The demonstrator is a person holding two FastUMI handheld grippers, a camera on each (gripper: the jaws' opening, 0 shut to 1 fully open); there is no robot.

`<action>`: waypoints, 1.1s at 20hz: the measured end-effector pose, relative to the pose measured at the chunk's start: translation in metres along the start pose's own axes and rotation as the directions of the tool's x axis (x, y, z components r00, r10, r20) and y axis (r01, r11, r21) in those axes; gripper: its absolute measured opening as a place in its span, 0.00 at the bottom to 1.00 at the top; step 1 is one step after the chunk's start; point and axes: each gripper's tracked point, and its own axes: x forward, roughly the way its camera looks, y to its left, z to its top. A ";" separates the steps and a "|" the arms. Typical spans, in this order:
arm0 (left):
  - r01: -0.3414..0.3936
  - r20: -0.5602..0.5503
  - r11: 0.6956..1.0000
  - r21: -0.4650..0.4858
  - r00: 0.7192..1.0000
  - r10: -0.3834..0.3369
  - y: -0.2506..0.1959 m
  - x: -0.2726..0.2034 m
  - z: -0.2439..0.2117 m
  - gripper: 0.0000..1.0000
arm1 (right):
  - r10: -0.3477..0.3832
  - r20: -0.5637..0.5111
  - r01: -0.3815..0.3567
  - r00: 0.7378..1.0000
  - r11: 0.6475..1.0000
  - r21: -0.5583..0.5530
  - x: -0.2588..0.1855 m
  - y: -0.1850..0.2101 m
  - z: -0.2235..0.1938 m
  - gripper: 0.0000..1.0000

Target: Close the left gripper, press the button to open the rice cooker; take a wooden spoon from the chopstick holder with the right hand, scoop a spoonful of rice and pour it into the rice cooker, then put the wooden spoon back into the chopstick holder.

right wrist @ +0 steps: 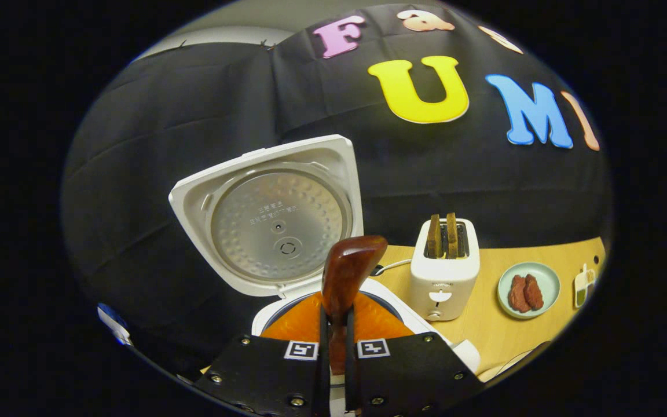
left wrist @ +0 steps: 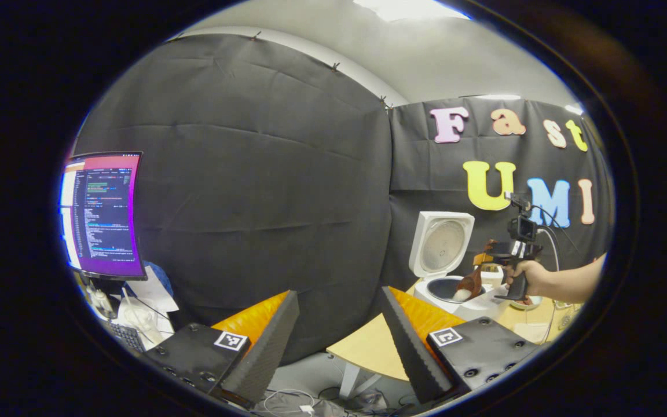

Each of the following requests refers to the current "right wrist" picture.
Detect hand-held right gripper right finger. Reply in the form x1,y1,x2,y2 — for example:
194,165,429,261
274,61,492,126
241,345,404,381
344,291,483,417

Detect pale green plate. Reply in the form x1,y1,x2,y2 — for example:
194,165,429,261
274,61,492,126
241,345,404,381
497,262,561,320

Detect white rice cooker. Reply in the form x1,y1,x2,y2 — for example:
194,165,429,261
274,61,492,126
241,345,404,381
168,134,482,377

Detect brown bread slice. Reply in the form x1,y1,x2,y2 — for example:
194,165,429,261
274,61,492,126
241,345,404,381
446,212,460,258
426,214,442,258

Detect reddish brown meat piece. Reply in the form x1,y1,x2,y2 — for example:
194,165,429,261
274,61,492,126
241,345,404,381
523,274,544,310
508,275,531,313

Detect white toaster power cable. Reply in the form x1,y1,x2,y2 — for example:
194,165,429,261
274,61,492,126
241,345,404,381
371,259,414,276

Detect white divided bean dish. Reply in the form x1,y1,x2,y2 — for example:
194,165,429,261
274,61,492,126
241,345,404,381
574,264,596,309

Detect brown wooden spoon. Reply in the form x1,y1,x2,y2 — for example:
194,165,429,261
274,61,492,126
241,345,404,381
321,235,388,377

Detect white toaster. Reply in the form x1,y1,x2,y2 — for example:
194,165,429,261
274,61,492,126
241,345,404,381
409,217,481,321

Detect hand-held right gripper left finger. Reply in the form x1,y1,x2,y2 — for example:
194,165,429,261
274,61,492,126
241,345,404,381
193,291,329,417

